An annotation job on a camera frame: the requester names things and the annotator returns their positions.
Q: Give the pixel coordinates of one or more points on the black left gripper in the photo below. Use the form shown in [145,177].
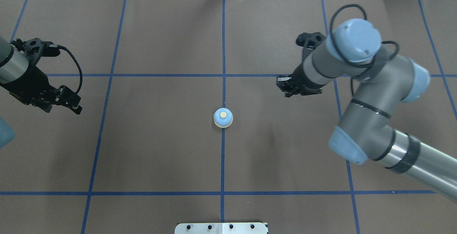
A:
[31,85]

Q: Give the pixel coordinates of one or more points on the brown paper table cover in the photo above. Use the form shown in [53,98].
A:
[145,154]

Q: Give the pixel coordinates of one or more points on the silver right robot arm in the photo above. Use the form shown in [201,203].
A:
[355,48]

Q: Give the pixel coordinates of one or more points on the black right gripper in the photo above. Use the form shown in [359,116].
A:
[302,80]

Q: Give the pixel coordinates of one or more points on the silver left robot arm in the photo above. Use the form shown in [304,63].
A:
[13,65]

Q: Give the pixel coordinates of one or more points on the white pedestal column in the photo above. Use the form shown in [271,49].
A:
[222,228]

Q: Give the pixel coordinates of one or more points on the blue call bell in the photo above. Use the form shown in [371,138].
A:
[223,117]

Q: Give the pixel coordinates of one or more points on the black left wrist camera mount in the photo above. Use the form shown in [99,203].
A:
[32,50]

